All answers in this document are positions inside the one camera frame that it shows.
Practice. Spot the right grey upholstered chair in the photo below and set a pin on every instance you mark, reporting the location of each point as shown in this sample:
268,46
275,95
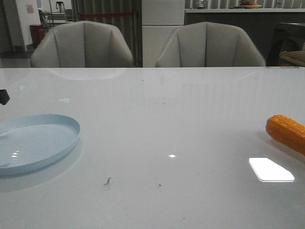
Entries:
208,44

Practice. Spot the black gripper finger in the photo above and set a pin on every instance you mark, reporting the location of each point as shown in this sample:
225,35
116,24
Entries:
4,96

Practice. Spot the red barrier belt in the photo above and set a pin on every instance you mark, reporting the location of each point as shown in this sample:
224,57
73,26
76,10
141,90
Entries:
105,15

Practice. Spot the beige cushion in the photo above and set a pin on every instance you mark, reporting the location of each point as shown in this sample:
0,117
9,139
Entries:
296,58

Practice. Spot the white cabinet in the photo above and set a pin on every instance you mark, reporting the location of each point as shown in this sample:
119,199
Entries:
159,19

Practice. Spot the fruit bowl on counter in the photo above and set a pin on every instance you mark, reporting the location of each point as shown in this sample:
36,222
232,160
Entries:
249,4

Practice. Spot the red trash bin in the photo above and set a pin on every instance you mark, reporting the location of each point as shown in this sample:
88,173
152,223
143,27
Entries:
37,34

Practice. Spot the orange corn cob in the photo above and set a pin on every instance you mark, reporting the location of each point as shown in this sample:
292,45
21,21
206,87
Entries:
287,131

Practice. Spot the grey counter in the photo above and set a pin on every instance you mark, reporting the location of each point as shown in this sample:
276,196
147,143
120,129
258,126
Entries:
258,23

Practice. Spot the grey upholstered chair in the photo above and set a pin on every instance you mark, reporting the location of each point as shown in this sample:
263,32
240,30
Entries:
208,44
83,44

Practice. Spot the left grey upholstered chair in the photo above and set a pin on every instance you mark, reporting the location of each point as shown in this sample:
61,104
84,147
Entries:
83,44

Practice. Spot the light blue round plate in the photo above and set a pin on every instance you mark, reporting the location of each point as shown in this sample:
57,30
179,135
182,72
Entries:
32,142

